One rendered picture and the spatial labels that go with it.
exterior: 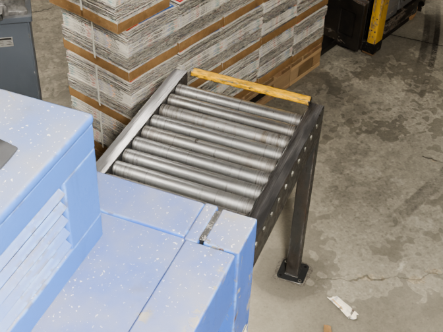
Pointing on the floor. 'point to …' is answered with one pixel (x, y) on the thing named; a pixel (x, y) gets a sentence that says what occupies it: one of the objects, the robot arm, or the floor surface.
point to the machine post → (246, 242)
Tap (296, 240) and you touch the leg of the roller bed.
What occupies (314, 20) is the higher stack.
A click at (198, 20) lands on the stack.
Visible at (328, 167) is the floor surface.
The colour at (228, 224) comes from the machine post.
